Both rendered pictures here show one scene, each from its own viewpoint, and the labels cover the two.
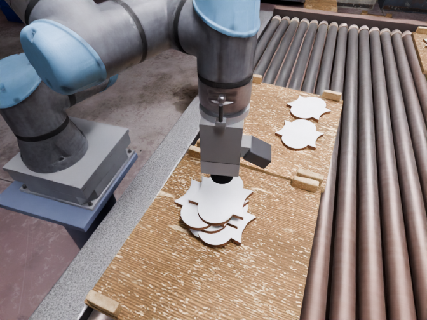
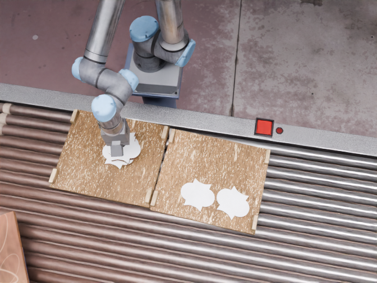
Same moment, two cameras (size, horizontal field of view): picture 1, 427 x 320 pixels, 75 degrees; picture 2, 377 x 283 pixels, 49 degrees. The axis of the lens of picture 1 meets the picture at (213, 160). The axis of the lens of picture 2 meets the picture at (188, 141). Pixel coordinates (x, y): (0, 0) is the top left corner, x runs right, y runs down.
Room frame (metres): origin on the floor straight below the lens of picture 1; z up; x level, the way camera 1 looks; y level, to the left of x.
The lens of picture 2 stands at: (0.54, -0.65, 2.51)
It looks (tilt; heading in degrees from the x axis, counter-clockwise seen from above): 68 degrees down; 84
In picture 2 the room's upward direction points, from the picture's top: 5 degrees counter-clockwise
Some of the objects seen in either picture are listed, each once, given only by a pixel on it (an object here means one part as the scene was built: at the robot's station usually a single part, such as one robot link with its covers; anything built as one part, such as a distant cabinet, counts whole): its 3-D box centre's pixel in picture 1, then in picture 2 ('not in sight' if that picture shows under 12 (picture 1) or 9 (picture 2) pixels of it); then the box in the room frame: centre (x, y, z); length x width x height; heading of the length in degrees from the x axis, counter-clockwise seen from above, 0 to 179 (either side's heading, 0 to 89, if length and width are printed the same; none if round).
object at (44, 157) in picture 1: (48, 136); (149, 51); (0.51, 0.40, 1.01); 0.15 x 0.15 x 0.10
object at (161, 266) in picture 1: (220, 239); (111, 156); (0.29, -0.01, 0.93); 0.41 x 0.35 x 0.02; 158
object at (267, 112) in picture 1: (274, 123); (211, 179); (0.67, -0.19, 0.93); 0.41 x 0.35 x 0.02; 156
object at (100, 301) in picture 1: (103, 303); (74, 116); (0.16, 0.18, 0.95); 0.06 x 0.02 x 0.03; 68
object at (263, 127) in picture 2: not in sight; (263, 127); (0.93, -0.01, 0.92); 0.06 x 0.06 x 0.01; 70
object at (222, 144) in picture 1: (237, 134); (114, 137); (0.34, -0.04, 1.16); 0.12 x 0.09 x 0.16; 82
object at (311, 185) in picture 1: (305, 183); (148, 196); (0.42, -0.21, 0.95); 0.06 x 0.02 x 0.03; 68
